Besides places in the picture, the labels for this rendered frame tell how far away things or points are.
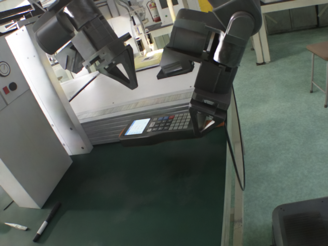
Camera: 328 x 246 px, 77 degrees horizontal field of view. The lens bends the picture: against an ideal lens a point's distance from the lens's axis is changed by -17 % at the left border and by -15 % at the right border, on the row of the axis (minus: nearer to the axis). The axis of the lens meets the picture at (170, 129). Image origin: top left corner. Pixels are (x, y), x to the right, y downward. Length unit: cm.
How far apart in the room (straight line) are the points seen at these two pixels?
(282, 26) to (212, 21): 431
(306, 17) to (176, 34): 444
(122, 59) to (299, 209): 92
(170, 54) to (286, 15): 430
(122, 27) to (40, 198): 102
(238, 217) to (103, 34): 102
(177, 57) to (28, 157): 52
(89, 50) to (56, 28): 7
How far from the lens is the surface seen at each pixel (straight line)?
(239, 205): 127
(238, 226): 119
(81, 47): 46
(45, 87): 81
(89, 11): 45
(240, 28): 35
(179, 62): 43
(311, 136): 190
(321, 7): 485
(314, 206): 112
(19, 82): 77
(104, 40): 44
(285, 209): 110
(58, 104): 81
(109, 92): 100
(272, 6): 316
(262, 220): 138
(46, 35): 47
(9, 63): 76
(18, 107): 75
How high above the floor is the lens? 114
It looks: 30 degrees down
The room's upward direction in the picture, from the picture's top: 20 degrees counter-clockwise
